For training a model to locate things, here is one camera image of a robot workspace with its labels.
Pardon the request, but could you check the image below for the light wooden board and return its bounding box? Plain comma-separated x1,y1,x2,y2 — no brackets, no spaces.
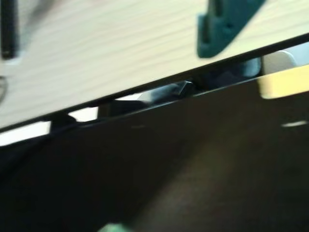
0,0,309,133

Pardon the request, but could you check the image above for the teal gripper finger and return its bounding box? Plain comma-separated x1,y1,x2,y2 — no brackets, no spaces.
98,222,132,232
196,0,269,59

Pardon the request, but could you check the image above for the white flake on table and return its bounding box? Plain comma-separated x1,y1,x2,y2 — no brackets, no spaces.
281,121,308,128

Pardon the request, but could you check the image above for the black vertical pole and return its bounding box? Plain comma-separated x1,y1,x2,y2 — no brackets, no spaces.
0,0,19,59

